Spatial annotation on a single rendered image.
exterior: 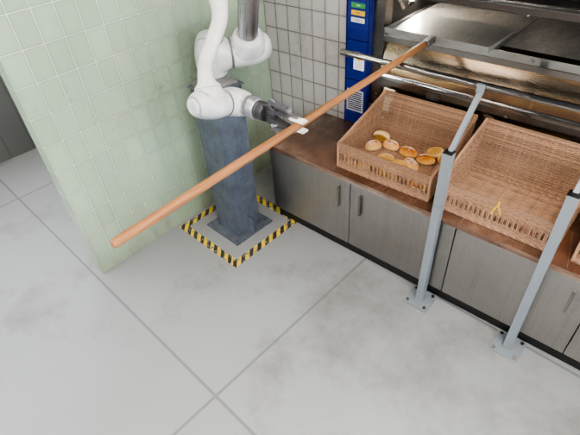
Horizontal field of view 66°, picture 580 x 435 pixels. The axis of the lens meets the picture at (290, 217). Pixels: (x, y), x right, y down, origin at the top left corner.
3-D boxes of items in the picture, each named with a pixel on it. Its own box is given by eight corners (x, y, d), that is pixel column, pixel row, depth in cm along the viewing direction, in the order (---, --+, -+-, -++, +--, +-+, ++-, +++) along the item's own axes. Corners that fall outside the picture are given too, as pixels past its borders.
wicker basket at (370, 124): (381, 130, 275) (384, 88, 258) (469, 159, 246) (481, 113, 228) (334, 167, 249) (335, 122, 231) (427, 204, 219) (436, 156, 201)
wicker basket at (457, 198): (475, 161, 244) (486, 116, 226) (588, 200, 214) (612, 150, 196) (431, 205, 218) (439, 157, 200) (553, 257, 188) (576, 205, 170)
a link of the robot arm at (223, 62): (196, 70, 242) (188, 28, 228) (230, 65, 245) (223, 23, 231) (200, 82, 230) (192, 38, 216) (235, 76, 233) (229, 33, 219)
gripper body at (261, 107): (265, 96, 176) (282, 102, 171) (267, 116, 181) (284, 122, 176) (251, 103, 172) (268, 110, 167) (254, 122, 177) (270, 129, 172)
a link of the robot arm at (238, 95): (256, 117, 186) (233, 121, 176) (231, 107, 194) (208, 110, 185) (260, 91, 181) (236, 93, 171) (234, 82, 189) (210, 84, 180)
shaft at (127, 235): (116, 251, 124) (112, 243, 122) (110, 247, 125) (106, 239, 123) (426, 47, 214) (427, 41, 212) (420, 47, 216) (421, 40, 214)
